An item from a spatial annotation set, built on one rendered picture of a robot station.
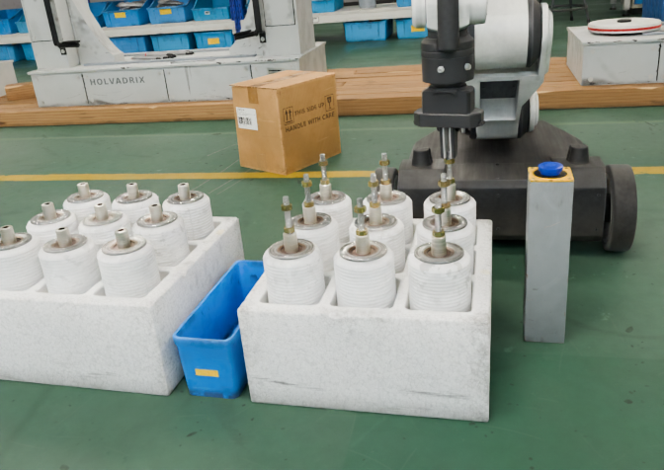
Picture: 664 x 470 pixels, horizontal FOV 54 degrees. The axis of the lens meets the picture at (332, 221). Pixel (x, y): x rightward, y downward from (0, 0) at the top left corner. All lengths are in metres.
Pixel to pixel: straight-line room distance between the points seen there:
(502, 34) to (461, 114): 0.29
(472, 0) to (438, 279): 0.45
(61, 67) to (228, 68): 0.94
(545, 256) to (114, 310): 0.74
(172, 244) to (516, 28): 0.79
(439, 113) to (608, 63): 1.96
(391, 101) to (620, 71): 0.97
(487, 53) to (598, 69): 1.69
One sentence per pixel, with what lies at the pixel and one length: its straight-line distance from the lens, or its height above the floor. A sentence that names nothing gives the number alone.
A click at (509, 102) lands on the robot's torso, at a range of 1.66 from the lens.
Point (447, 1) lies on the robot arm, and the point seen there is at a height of 0.60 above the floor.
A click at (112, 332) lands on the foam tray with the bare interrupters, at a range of 1.18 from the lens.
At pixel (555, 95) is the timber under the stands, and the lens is 2.98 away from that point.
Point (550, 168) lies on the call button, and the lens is 1.14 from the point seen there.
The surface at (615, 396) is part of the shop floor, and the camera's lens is 1.16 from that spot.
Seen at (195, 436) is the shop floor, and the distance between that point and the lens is 1.10.
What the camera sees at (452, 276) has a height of 0.23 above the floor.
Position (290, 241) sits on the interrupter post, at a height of 0.27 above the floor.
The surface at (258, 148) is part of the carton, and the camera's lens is 2.32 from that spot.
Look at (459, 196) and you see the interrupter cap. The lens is 1.23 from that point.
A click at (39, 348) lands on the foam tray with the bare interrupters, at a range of 1.29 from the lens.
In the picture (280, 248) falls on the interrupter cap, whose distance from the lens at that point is 1.06.
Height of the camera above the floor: 0.68
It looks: 22 degrees down
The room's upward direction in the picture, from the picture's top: 5 degrees counter-clockwise
